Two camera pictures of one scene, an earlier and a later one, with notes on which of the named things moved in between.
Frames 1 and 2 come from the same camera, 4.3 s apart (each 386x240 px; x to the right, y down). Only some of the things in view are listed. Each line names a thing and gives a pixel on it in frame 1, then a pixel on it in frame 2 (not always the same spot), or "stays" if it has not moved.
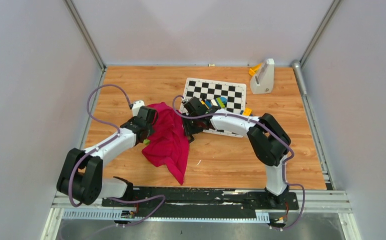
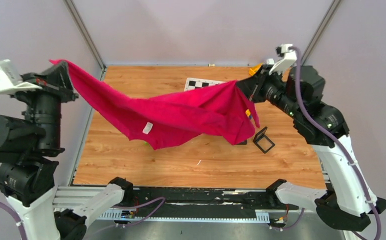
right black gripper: (189, 130) to (251, 84)
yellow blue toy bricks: (247, 112) stays
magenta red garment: (169, 145) to (225, 111)
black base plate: (200, 201) stays
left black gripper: (150, 127) to (57, 78)
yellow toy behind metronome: (252, 70) stays
